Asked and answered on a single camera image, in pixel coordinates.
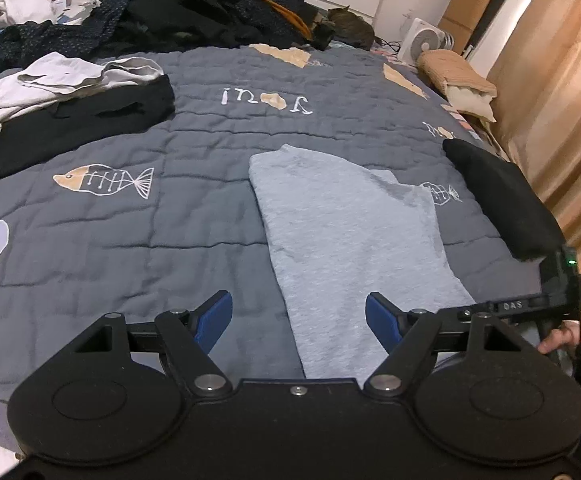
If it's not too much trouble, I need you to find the black unfolded garment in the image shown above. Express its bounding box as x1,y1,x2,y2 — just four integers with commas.
0,74,175,193

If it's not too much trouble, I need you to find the pile of dark clothes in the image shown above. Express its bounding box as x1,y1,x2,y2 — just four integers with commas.
0,0,334,83

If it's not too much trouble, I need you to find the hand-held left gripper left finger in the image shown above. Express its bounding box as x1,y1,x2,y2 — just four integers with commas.
40,290,234,398

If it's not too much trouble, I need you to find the beige curtain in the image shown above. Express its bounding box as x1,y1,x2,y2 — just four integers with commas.
488,0,581,281

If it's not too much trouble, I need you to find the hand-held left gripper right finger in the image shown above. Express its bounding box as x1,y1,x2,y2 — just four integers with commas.
363,292,556,397

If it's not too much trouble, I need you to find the white fluffy pillow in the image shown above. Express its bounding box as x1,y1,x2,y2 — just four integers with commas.
443,85,496,123

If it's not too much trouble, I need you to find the tabby cat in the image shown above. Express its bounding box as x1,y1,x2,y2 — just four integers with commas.
313,6,376,51

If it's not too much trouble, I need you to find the grey T-shirt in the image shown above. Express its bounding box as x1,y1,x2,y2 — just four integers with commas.
248,144,481,381

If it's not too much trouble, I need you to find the wooden cabinet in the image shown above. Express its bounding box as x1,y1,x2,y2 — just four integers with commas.
438,0,521,61

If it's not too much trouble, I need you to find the folded black garment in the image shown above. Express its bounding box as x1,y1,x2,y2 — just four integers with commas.
443,139,566,263

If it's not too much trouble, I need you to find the black cable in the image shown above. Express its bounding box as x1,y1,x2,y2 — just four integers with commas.
373,35,404,56

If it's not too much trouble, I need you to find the white garment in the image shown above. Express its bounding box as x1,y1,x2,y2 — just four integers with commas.
0,52,165,142

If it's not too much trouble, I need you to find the white box fan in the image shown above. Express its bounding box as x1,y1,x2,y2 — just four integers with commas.
399,17,454,66

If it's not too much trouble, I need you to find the person's right hand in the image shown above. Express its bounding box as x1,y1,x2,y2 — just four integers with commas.
541,305,581,353

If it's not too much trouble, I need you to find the grey quilted blanket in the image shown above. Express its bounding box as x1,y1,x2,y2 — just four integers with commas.
0,35,546,406

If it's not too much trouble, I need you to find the white hoodie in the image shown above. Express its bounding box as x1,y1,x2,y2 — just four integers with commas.
0,0,58,41

